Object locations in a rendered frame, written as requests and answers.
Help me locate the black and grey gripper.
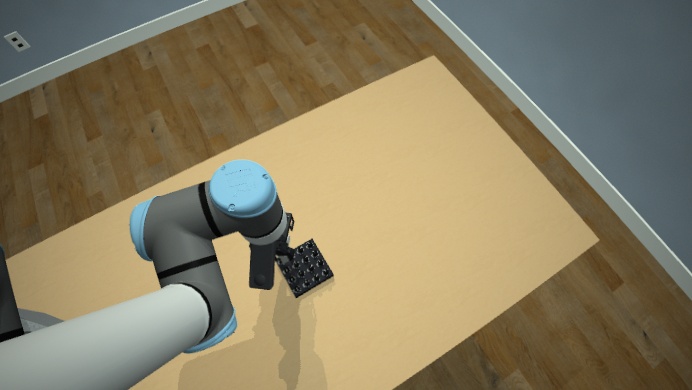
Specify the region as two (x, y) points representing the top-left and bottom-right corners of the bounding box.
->
(275, 212), (295, 263)

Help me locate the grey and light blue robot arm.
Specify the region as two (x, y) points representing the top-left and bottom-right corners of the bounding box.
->
(0, 160), (287, 390)

